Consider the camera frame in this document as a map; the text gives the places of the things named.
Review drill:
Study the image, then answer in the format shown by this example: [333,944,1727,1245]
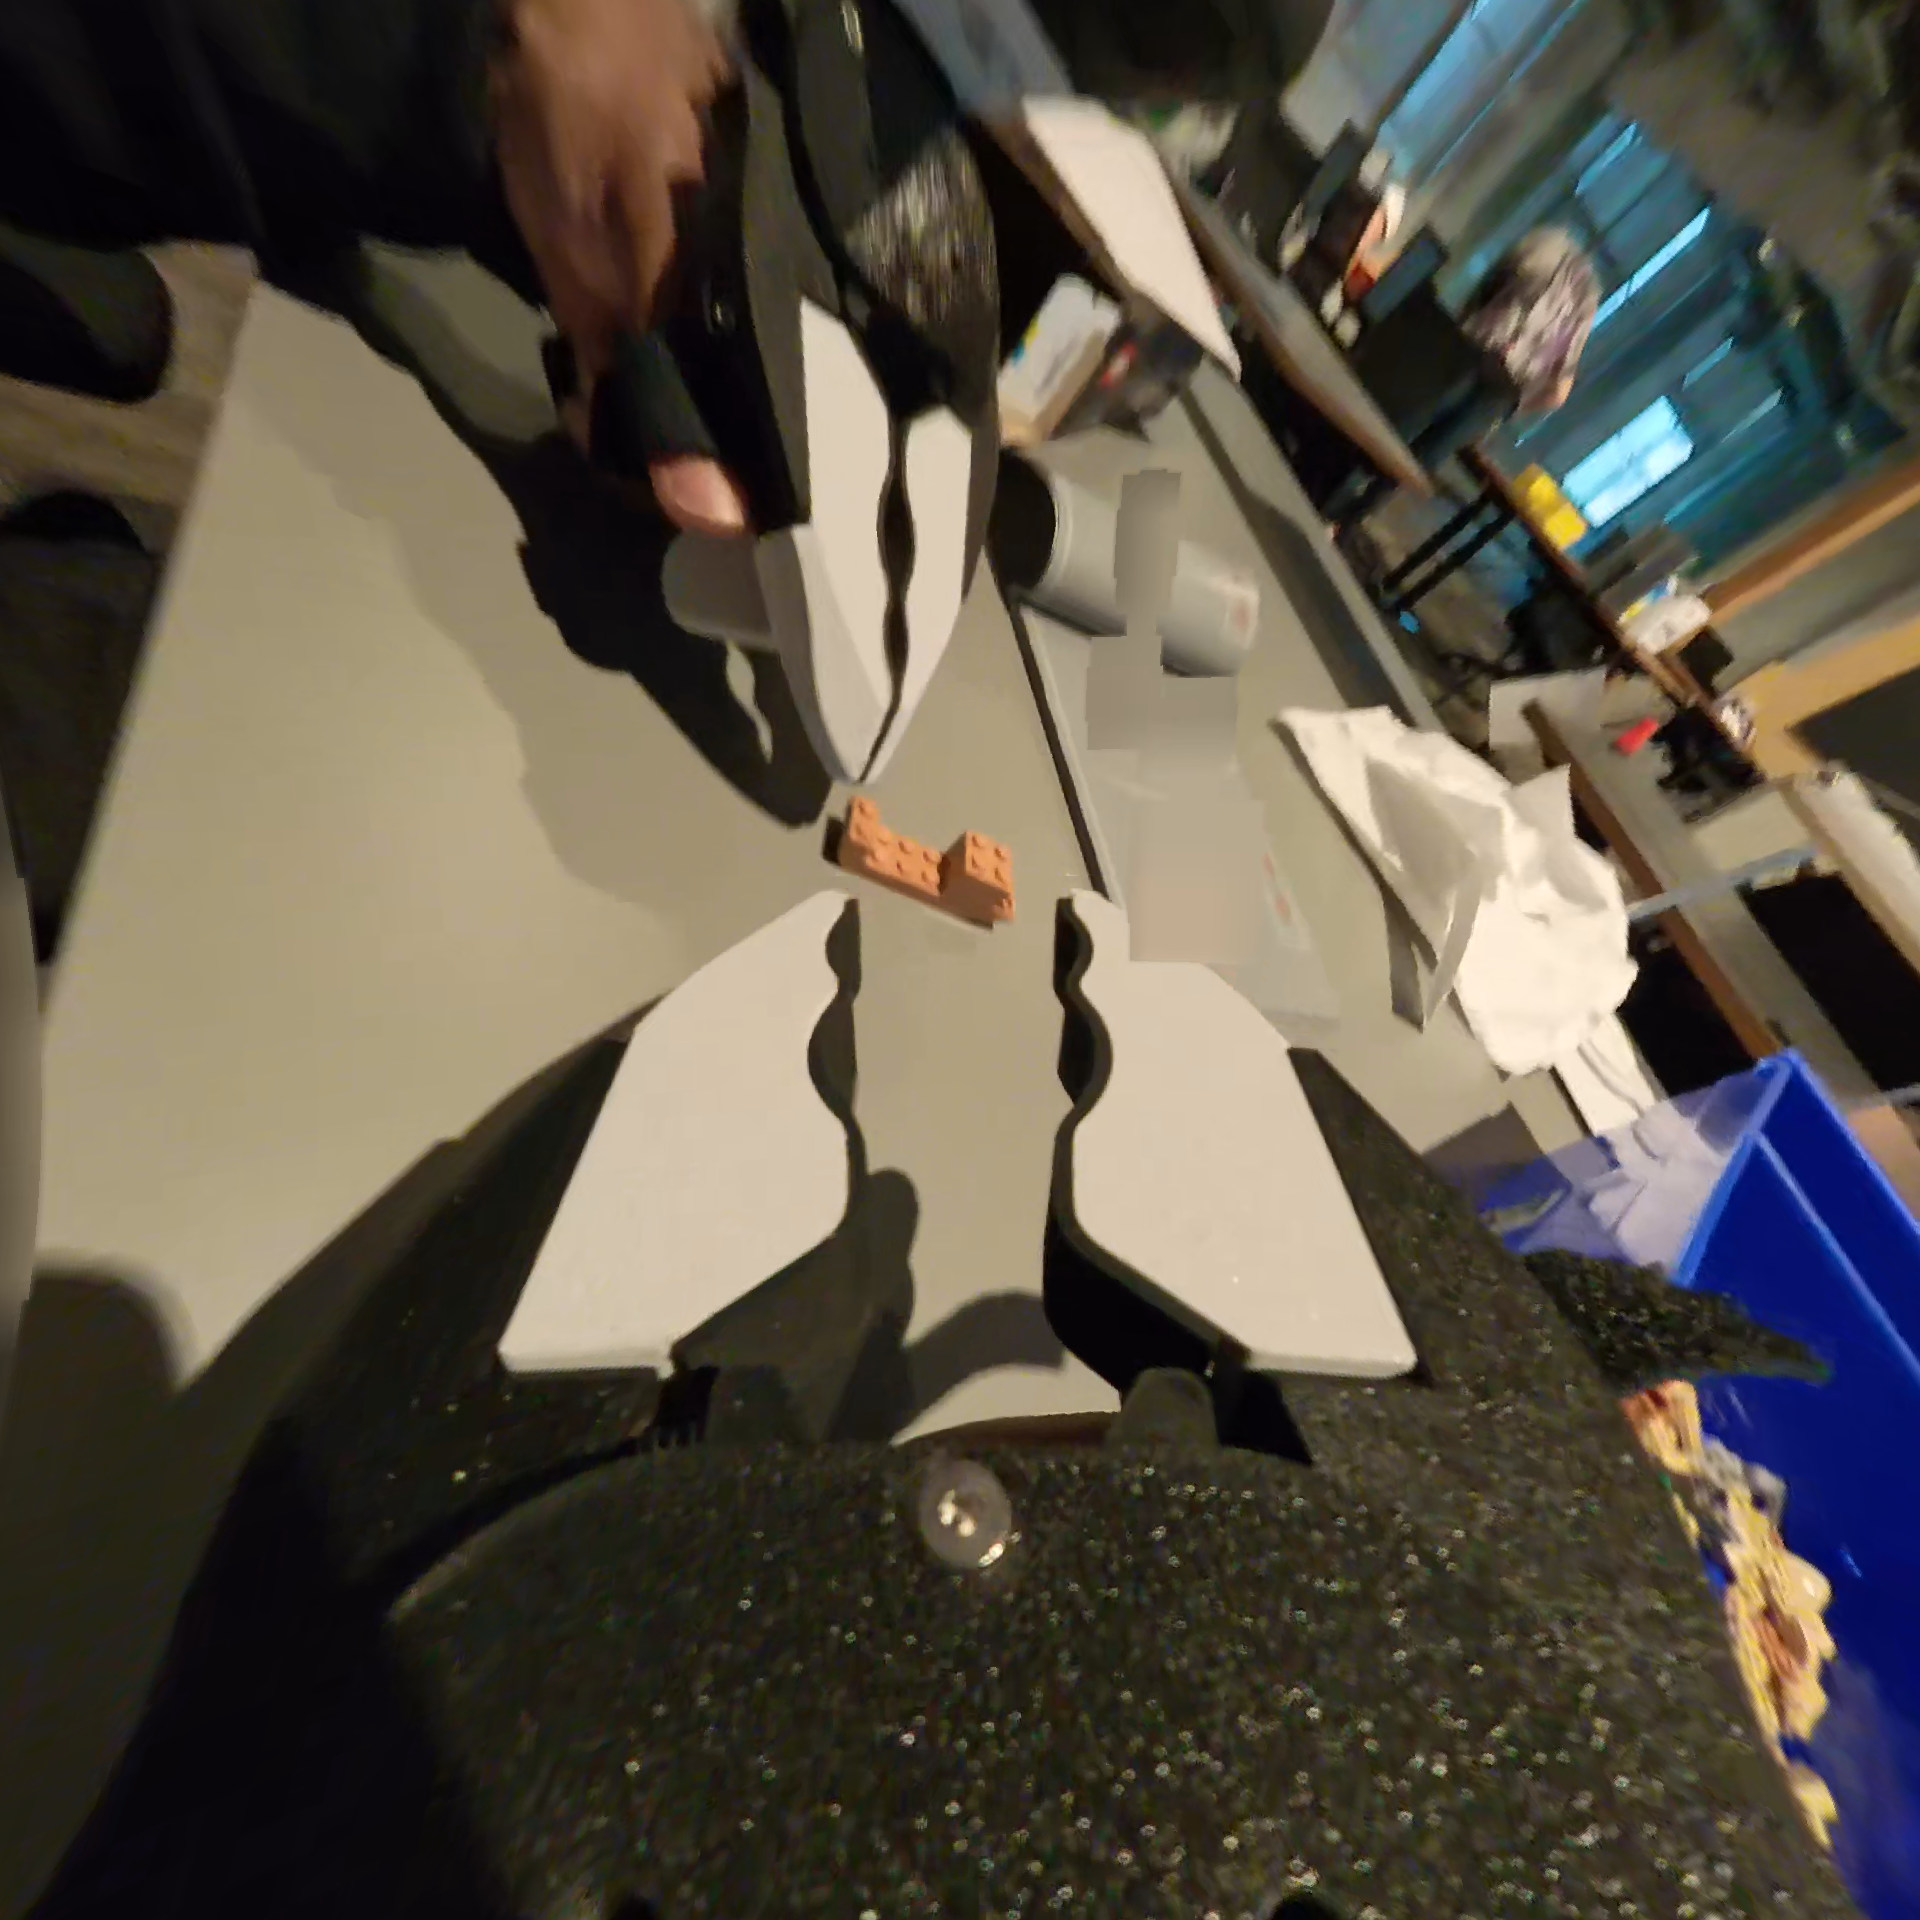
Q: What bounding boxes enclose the wooden long table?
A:
[1183,165,1518,600]

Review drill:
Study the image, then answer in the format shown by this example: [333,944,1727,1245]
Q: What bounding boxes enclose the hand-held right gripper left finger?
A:
[496,888,873,1375]

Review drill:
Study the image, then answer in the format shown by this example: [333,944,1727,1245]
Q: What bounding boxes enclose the grey instruction booklet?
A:
[982,442,1352,1052]

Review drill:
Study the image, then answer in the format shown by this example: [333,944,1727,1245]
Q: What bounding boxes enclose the person's left hand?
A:
[491,0,751,541]

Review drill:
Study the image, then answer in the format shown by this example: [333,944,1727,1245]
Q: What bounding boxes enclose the glass window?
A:
[1558,119,1727,527]

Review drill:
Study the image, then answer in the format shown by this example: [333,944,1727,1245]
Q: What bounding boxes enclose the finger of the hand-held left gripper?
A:
[663,298,914,783]
[873,402,994,755]

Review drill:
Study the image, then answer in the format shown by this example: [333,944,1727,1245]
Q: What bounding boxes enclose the person's left forearm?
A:
[0,0,542,301]

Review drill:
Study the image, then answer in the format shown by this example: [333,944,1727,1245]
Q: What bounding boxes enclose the crumpled white paper bags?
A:
[1274,704,1643,1074]

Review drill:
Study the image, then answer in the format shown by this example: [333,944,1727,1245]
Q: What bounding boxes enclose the brown toy brick assembly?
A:
[834,795,1018,928]

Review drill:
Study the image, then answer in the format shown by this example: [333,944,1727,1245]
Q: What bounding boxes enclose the pile of toy bricks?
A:
[1627,1381,1840,1847]

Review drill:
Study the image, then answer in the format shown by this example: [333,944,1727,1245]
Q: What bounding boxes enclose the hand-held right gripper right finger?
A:
[1046,893,1422,1379]

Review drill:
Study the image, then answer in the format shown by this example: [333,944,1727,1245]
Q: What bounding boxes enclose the blue plastic bin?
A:
[1477,1050,1920,1920]

